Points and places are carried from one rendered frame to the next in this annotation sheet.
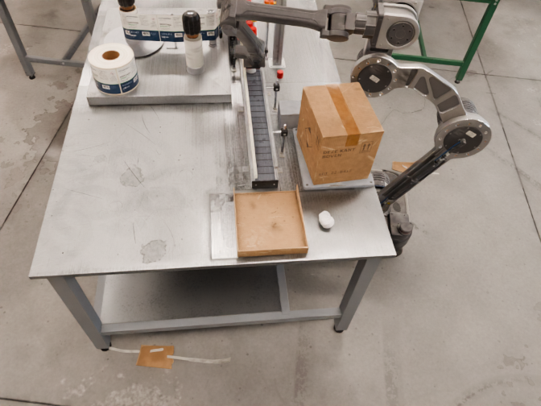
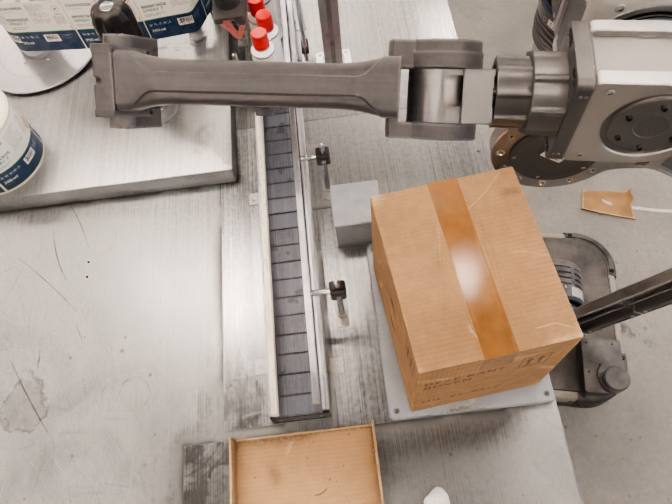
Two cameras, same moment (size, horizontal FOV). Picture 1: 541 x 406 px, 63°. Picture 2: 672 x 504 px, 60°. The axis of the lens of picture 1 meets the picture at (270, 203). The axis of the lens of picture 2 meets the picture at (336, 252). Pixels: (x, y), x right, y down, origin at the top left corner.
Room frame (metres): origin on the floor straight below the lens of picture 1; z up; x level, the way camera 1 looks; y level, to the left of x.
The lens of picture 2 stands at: (0.98, -0.13, 1.92)
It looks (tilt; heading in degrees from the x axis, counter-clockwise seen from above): 63 degrees down; 13
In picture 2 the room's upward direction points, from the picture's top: 10 degrees counter-clockwise
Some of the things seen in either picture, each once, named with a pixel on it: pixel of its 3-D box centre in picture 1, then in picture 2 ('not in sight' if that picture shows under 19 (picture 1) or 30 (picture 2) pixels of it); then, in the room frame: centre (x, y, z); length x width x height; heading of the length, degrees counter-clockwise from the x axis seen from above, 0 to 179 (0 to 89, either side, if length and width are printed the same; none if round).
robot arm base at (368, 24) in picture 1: (366, 24); (532, 92); (1.41, -0.27, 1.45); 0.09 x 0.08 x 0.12; 178
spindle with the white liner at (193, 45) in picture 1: (193, 43); (135, 63); (1.86, 0.43, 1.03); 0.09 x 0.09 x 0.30
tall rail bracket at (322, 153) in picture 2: (271, 94); (314, 169); (1.68, 0.04, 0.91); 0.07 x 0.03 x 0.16; 100
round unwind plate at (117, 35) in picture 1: (134, 40); (40, 48); (2.06, 0.79, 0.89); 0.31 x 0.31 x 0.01
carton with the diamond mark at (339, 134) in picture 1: (336, 133); (459, 295); (1.37, -0.24, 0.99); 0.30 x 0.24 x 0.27; 16
